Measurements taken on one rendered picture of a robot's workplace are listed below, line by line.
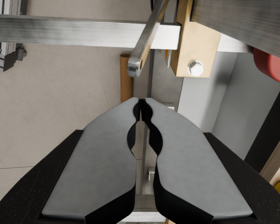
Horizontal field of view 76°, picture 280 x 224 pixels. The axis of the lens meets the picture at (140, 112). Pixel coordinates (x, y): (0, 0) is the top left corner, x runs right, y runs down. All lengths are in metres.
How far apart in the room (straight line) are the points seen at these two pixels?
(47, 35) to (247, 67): 0.44
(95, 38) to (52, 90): 1.12
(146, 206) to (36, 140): 1.44
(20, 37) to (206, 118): 0.54
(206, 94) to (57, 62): 0.94
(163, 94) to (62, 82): 0.93
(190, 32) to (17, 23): 0.21
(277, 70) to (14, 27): 0.32
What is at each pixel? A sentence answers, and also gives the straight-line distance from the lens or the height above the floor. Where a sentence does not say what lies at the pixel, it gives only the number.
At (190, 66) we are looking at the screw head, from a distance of 0.26.
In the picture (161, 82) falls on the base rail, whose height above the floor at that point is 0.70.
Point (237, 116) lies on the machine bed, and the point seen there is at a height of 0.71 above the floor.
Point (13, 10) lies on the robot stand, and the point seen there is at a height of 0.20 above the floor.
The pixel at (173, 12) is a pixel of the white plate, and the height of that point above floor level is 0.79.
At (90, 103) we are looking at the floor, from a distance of 1.32.
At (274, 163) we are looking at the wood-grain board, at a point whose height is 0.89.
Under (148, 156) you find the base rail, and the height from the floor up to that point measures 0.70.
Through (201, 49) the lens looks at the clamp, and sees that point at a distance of 0.26.
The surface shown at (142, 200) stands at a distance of 0.33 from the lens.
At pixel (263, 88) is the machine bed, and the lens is 0.48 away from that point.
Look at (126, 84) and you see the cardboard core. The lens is 1.13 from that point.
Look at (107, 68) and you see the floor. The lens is 1.19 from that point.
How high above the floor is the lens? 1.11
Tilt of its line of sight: 57 degrees down
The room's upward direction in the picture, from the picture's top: 178 degrees clockwise
